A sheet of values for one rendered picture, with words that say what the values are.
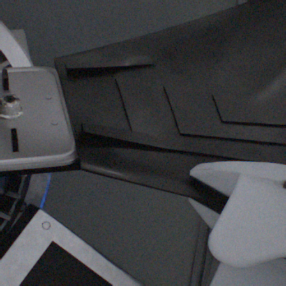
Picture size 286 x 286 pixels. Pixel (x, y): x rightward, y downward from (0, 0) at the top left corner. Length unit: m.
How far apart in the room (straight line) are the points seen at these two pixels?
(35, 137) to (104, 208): 1.06
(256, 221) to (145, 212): 1.15
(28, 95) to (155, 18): 0.81
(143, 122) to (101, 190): 1.02
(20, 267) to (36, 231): 0.03
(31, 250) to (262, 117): 0.18
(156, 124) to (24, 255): 0.15
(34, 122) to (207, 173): 0.10
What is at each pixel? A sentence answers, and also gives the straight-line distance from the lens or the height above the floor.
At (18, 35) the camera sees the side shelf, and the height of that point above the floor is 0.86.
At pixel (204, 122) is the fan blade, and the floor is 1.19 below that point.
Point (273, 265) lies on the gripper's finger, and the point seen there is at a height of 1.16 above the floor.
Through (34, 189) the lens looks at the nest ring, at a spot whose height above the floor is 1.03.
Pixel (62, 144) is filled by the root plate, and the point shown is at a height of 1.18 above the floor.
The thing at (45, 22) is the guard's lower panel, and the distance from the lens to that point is 1.19.
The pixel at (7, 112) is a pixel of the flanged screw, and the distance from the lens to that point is 0.40.
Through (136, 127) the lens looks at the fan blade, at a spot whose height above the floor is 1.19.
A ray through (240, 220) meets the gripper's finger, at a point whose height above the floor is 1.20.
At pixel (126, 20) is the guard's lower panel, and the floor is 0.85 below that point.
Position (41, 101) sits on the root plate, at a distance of 0.41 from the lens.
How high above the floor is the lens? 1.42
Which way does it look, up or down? 37 degrees down
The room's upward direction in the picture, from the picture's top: 5 degrees clockwise
